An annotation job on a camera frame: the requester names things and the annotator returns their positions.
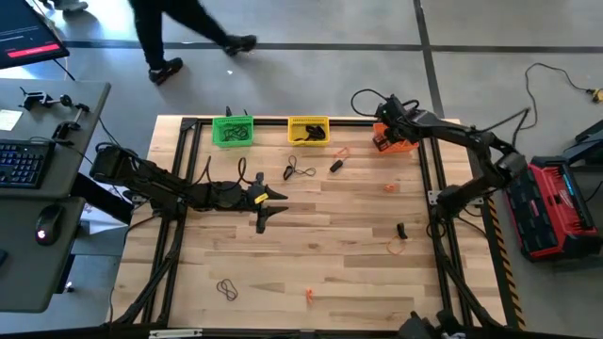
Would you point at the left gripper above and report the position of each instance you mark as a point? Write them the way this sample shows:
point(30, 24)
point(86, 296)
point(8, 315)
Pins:
point(226, 195)

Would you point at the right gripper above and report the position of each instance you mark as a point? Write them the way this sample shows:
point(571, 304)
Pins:
point(400, 120)

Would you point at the orange plastic basket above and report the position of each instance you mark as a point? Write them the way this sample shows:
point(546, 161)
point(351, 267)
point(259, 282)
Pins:
point(405, 147)

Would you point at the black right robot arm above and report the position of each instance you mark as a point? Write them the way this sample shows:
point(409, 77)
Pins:
point(471, 139)

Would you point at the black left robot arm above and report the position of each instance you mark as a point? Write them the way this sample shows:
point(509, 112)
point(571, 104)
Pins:
point(151, 179)

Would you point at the orange rubber band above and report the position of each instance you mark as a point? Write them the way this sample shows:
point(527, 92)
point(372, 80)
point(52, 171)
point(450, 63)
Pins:
point(344, 153)
point(309, 295)
point(389, 245)
point(390, 188)

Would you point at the yellow plastic basket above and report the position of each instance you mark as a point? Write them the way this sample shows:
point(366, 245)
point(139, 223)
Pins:
point(294, 129)

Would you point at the green plastic basket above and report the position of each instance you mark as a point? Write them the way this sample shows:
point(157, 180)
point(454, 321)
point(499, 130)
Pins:
point(217, 141)

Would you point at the black table clamp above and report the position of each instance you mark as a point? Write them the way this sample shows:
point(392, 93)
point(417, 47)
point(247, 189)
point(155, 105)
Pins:
point(229, 112)

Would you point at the black desk leg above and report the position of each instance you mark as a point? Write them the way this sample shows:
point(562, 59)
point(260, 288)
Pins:
point(101, 198)

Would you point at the white paper sheet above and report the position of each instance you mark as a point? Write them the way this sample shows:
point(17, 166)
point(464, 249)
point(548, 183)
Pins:
point(101, 223)

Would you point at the yellow black hazard strip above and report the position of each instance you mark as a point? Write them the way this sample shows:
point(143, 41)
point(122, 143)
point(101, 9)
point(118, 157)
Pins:
point(504, 263)

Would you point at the red and black tool box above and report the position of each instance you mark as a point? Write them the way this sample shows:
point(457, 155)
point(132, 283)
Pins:
point(556, 221)

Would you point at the dark blue equipment case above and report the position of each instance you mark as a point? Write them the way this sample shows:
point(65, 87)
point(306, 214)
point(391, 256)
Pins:
point(589, 141)

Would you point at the black desk clamp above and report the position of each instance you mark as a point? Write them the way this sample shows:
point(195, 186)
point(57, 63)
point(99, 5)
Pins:
point(66, 127)
point(33, 98)

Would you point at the black computer mouse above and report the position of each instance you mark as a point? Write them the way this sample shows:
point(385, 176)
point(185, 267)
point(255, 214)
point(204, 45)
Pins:
point(47, 226)

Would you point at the grey desk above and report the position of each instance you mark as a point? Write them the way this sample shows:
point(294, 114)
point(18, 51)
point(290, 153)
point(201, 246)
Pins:
point(28, 263)

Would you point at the black backlit keyboard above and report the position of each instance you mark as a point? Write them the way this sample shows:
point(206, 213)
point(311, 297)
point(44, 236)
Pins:
point(23, 165)

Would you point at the pale paper note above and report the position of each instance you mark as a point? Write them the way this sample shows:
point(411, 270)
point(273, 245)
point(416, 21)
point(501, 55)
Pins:
point(9, 120)

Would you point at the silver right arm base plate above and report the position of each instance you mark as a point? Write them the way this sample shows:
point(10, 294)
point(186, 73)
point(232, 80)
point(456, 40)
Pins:
point(430, 194)

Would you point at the silver frame bracket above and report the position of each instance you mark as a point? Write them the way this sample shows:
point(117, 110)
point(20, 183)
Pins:
point(175, 333)

